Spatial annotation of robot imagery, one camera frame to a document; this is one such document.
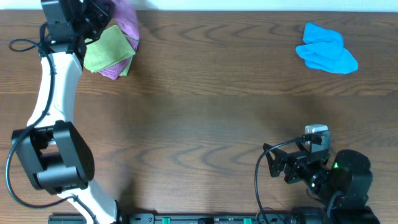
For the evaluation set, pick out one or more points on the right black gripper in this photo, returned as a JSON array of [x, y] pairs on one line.
[[296, 159]]

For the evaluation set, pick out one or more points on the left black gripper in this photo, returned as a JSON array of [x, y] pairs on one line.
[[94, 16]]

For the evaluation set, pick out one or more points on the purple microfiber cloth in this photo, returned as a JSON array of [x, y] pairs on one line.
[[126, 18]]

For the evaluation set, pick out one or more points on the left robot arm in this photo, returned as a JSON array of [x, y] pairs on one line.
[[53, 154]]

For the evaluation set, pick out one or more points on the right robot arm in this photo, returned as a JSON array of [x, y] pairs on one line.
[[342, 188]]

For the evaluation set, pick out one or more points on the top green folded cloth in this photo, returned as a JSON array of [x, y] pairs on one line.
[[112, 47]]

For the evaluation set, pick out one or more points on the green folded cloth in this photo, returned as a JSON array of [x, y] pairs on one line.
[[112, 47], [126, 66]]

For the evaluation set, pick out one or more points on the purple folded cloth in stack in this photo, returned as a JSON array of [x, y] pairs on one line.
[[112, 72]]

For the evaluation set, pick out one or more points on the bottom green folded cloth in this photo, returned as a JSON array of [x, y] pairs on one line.
[[126, 66]]

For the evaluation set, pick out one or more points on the blue microfiber cloth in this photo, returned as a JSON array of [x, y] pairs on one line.
[[323, 49]]

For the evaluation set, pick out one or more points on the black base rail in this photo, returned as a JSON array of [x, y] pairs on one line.
[[149, 218]]

